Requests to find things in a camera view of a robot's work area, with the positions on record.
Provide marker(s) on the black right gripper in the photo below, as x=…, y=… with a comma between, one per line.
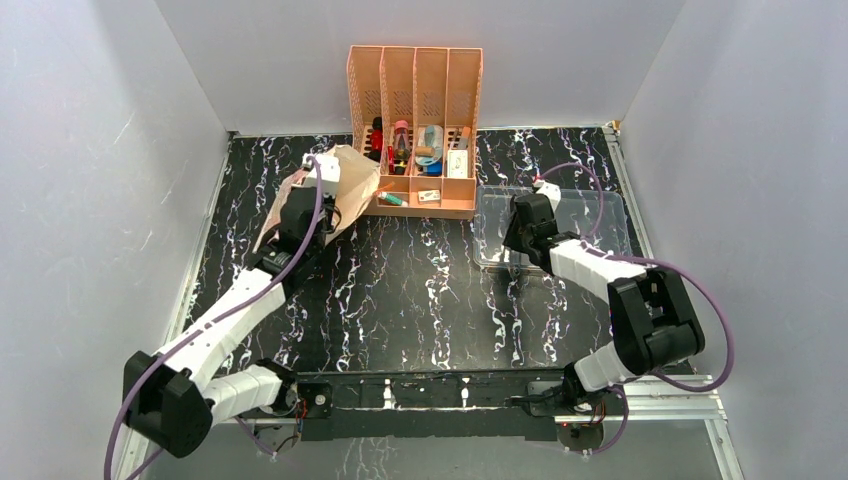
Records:
x=525, y=213

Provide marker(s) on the small white card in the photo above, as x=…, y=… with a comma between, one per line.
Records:
x=426, y=196

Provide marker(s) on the green marker pen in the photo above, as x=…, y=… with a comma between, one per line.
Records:
x=392, y=199

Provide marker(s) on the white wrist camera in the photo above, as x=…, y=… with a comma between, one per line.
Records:
x=322, y=171
x=551, y=191

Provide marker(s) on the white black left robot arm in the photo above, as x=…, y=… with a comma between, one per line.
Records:
x=174, y=397

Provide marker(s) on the pink capped clear bottle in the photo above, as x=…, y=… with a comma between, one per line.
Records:
x=400, y=148

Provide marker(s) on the clear plastic tray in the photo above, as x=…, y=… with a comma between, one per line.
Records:
x=577, y=212

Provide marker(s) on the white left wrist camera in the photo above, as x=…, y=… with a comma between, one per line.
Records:
x=322, y=171

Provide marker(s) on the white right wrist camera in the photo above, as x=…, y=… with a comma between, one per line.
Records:
x=551, y=191

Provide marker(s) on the pink desk file organizer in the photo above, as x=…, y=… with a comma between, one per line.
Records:
x=424, y=86

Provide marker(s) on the red black bottle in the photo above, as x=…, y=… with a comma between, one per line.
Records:
x=375, y=140

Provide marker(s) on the printed paper bag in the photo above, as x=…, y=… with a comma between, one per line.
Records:
x=360, y=178

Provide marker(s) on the aluminium right side rail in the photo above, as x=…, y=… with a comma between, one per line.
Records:
x=612, y=138

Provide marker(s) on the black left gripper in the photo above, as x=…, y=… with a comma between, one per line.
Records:
x=329, y=203

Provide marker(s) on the white small box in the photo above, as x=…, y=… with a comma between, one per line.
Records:
x=457, y=164

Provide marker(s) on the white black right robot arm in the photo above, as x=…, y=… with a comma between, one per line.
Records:
x=652, y=317

